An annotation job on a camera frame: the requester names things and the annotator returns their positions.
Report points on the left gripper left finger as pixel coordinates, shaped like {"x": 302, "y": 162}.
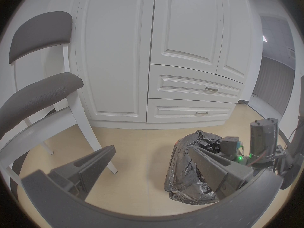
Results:
{"x": 95, "y": 170}

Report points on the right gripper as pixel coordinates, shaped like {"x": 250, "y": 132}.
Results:
{"x": 243, "y": 161}

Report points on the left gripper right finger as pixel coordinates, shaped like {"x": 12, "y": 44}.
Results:
{"x": 225, "y": 174}

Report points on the black plastic bag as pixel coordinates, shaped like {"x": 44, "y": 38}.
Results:
{"x": 185, "y": 172}

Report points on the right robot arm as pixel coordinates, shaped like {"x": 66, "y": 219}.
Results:
{"x": 263, "y": 139}

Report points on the grey padded white chair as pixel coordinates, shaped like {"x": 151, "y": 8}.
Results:
{"x": 35, "y": 94}

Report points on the white wardrobe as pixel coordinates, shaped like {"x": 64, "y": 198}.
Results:
{"x": 114, "y": 56}

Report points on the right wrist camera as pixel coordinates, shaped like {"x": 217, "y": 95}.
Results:
{"x": 229, "y": 146}

